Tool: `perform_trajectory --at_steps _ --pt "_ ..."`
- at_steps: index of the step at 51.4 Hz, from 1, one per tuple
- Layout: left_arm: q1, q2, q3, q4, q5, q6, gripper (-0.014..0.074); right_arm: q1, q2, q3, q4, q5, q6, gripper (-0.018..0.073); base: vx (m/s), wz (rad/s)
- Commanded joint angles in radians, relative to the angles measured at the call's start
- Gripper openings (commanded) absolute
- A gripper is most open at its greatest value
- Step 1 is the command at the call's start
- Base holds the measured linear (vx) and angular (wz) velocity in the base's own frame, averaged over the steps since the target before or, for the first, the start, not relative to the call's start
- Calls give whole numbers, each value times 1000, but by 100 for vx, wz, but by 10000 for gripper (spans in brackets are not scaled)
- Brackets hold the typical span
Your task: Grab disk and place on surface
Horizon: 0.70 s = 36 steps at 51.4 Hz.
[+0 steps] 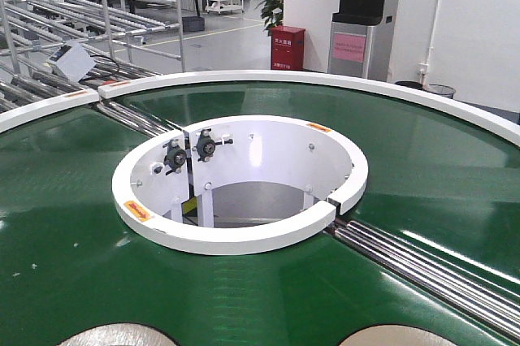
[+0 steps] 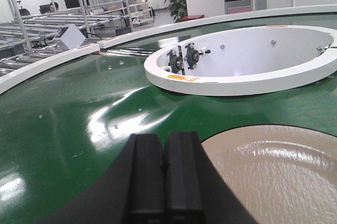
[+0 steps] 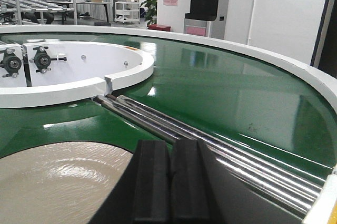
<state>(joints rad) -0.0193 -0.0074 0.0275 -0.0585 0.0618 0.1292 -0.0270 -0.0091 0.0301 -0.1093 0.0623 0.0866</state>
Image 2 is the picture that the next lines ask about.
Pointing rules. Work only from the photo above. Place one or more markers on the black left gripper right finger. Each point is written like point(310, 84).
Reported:
point(195, 191)

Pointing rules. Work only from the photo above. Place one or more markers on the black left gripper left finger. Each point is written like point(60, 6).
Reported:
point(130, 190)

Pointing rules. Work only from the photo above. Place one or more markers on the beige glossy plate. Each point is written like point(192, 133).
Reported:
point(282, 174)

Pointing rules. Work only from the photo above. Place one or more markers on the white outer conveyor rim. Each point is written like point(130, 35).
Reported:
point(164, 35)

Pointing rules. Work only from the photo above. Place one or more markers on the white control box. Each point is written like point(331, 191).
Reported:
point(69, 37)

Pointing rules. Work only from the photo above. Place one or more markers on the white trolley cart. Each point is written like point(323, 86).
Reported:
point(141, 13)

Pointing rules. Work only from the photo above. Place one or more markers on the seated person at desk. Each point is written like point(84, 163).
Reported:
point(53, 7)

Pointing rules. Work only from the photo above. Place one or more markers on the metal roller rack shelving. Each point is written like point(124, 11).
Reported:
point(30, 29)

